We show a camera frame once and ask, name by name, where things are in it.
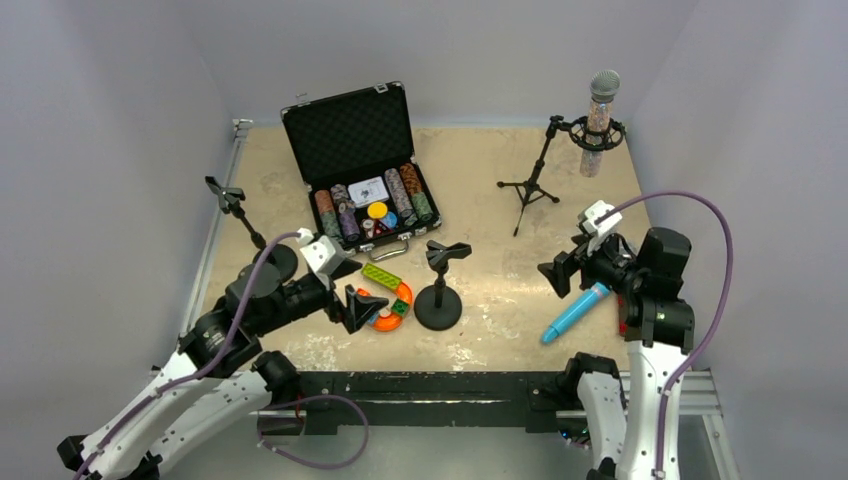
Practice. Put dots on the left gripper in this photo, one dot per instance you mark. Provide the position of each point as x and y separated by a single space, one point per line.
340 305

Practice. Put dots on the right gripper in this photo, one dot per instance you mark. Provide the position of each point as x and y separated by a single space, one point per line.
577 265

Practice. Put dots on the round-base mic stand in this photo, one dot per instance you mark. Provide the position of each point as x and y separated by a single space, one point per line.
229 200
438 307

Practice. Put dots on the glitter microphone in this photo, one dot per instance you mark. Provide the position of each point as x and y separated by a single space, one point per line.
604 86

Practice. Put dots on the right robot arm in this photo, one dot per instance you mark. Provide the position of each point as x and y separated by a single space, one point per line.
633 435

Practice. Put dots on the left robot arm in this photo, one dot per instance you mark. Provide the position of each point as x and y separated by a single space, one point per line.
219 370

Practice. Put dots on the lime green toy brick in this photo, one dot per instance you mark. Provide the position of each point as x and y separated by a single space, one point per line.
381 277

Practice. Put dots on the blue microphone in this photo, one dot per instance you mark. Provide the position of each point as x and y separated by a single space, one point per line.
575 312

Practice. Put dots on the dark green toy brick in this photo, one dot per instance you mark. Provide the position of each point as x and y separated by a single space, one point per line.
399 308

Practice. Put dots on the orange curved toy track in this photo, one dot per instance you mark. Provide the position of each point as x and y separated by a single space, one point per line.
386 322

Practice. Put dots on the yellow poker chip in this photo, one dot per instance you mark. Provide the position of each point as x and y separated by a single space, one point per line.
377 210

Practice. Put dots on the red microphone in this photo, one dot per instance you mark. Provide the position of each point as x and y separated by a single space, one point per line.
622 310

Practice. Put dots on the black poker chip case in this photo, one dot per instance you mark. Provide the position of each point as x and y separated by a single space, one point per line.
353 137

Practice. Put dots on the white card deck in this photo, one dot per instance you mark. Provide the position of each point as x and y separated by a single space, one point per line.
366 192

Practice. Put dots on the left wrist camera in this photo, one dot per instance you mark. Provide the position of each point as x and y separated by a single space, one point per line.
318 252

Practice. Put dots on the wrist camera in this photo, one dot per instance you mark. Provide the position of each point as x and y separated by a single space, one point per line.
597 223
318 252

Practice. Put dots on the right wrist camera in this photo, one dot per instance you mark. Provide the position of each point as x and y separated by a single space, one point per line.
597 223

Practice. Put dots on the black front table rail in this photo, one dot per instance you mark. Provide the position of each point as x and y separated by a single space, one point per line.
535 401

